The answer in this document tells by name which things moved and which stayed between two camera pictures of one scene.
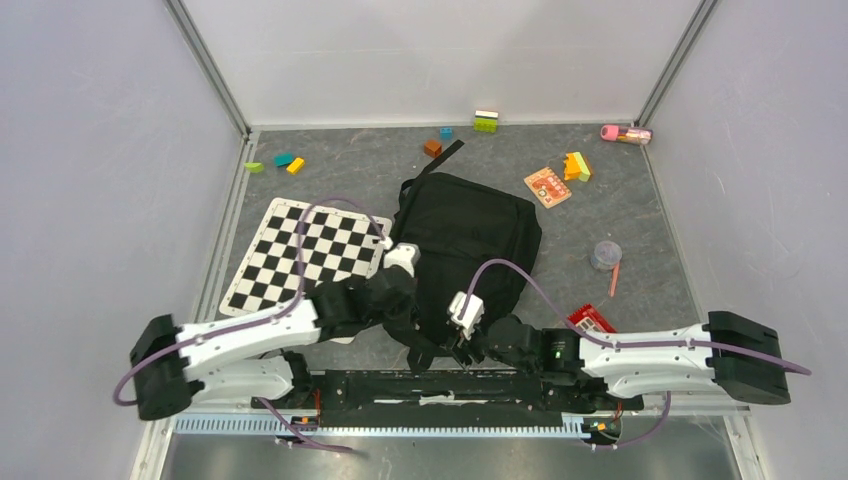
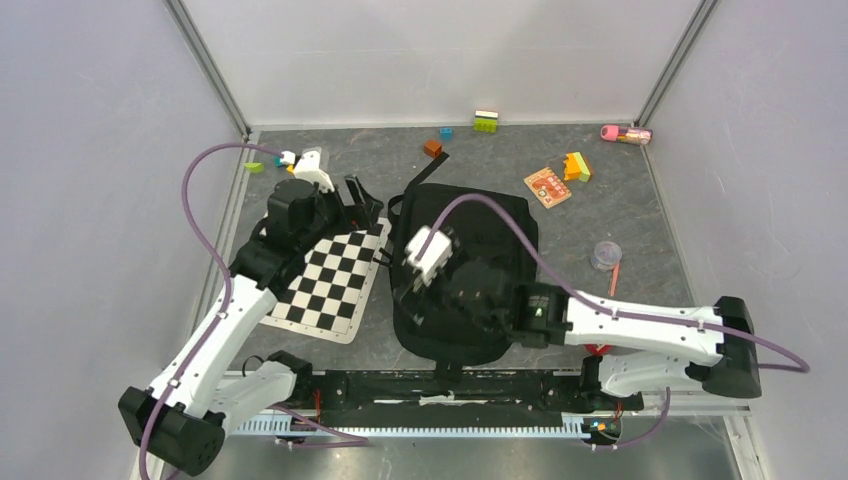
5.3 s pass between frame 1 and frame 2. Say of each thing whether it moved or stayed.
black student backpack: stayed
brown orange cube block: stayed
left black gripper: moved
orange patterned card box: stayed
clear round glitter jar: stayed
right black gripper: moved
